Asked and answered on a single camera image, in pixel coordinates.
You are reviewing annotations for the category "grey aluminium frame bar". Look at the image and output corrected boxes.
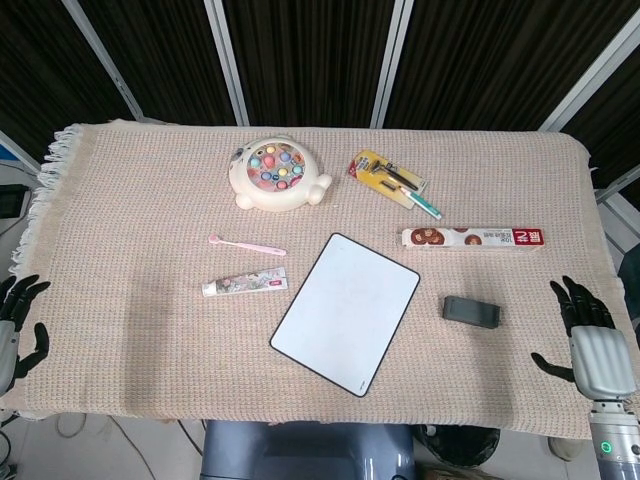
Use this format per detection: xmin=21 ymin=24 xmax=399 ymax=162
xmin=593 ymin=172 xmax=640 ymax=204
xmin=0 ymin=128 xmax=42 ymax=175

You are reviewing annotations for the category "cream fishing game toy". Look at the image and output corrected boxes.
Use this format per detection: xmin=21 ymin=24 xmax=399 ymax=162
xmin=228 ymin=139 xmax=333 ymax=213

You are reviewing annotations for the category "yellow razor blister pack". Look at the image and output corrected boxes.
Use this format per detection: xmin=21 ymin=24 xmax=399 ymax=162
xmin=346 ymin=149 xmax=430 ymax=206

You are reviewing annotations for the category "grey aluminium frame post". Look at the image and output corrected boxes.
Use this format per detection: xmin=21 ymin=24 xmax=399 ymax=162
xmin=538 ymin=22 xmax=640 ymax=133
xmin=370 ymin=0 xmax=415 ymax=129
xmin=202 ymin=0 xmax=250 ymax=127
xmin=62 ymin=0 xmax=151 ymax=122

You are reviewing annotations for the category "beige shoe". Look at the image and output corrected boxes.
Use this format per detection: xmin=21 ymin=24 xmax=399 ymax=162
xmin=546 ymin=434 xmax=587 ymax=462

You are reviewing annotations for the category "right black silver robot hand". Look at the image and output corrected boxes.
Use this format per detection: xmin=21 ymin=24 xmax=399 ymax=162
xmin=530 ymin=274 xmax=637 ymax=401

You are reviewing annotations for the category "white drawing board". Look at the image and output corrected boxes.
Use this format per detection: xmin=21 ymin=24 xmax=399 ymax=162
xmin=269 ymin=232 xmax=422 ymax=399

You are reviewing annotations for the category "teal white marker pen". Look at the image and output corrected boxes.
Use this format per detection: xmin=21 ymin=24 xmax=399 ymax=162
xmin=403 ymin=189 xmax=444 ymax=221

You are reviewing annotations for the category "long cookie box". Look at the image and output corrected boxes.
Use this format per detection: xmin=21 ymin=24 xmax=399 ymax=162
xmin=397 ymin=226 xmax=547 ymax=254

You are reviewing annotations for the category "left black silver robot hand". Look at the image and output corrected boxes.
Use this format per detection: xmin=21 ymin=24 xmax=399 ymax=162
xmin=0 ymin=273 xmax=52 ymax=396

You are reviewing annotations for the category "black electronic device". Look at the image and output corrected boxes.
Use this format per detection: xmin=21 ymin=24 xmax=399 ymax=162
xmin=0 ymin=183 xmax=30 ymax=220

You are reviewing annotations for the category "floral toothpaste tube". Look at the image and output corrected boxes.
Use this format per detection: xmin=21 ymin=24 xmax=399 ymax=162
xmin=201 ymin=266 xmax=290 ymax=299

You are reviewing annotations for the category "pink toothbrush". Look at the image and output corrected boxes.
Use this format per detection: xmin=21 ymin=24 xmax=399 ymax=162
xmin=208 ymin=234 xmax=288 ymax=257

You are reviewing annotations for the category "dark grey board eraser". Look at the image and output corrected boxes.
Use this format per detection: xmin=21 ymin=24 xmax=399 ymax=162
xmin=440 ymin=294 xmax=503 ymax=330

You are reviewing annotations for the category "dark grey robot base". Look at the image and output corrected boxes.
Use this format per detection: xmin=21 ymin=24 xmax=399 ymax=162
xmin=199 ymin=419 xmax=419 ymax=480

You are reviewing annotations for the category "beige waffle tablecloth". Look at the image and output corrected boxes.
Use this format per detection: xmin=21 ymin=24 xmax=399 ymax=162
xmin=8 ymin=118 xmax=626 ymax=442

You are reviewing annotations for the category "black waste bin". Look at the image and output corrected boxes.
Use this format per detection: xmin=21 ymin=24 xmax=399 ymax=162
xmin=413 ymin=424 xmax=502 ymax=474

